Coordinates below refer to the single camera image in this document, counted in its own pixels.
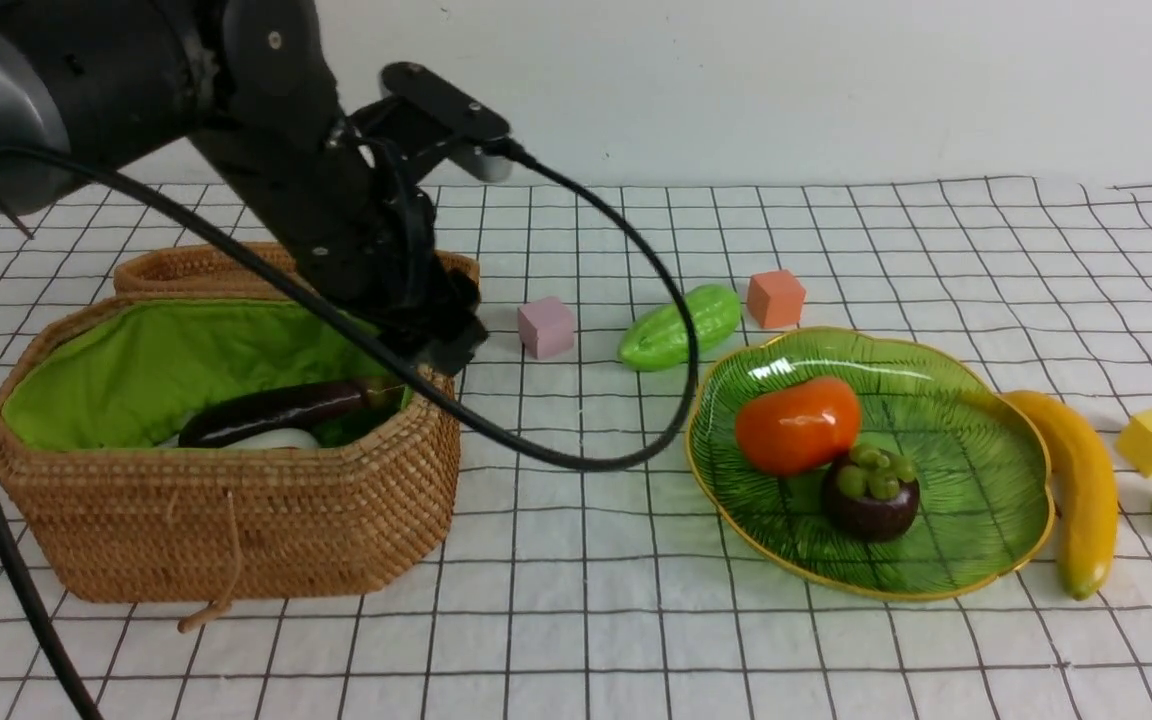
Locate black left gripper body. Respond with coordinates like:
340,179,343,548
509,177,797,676
191,118,486,376

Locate purple eggplant toy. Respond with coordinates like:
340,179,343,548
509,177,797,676
175,376,407,448

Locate white radish toy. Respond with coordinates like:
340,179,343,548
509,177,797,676
161,406,407,450

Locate green bitter gourd toy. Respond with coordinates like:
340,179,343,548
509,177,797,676
617,285,742,372

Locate orange persimmon toy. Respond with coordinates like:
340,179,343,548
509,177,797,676
733,376,861,477

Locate dark purple mangosteen toy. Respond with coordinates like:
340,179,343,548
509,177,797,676
820,442,922,543

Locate yellow banana toy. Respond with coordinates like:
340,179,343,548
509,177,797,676
1001,389,1119,601

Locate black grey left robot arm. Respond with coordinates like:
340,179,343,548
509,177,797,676
0,1,509,376

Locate woven rattan basket lid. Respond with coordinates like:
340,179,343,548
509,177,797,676
111,242,480,300

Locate pink foam cube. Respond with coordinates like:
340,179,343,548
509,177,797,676
517,296,576,361

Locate woven rattan basket green lining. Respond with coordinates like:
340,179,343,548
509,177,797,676
0,293,461,632

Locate orange foam cube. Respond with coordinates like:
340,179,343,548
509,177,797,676
746,270,806,329

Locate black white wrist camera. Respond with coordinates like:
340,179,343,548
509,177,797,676
349,61,511,184

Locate black camera cable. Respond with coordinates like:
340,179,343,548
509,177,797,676
0,130,702,720

